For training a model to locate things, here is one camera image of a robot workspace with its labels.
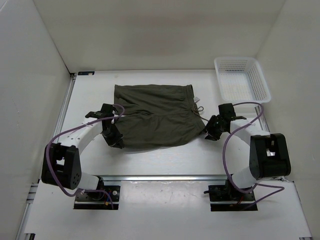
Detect olive green shorts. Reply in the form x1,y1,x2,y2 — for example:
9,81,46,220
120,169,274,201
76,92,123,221
114,84,205,150

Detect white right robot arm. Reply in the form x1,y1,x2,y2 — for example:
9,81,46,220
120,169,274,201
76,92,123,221
204,103,291,200

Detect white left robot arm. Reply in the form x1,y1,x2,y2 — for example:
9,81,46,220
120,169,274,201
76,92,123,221
41,103,125,200

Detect white plastic mesh basket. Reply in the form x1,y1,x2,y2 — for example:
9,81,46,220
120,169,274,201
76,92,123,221
214,56,271,104

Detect blue label sticker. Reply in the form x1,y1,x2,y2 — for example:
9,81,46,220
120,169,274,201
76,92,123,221
77,71,95,76

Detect aluminium front rail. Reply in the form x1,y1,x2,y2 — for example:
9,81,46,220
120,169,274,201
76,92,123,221
98,174,227,182

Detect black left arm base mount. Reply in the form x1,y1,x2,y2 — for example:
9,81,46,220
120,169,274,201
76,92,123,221
73,177,121,211

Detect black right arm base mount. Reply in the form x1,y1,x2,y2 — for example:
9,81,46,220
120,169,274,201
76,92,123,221
203,180,258,212

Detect aluminium left side rail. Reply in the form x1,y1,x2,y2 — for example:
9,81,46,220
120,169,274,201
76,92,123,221
14,72,78,240

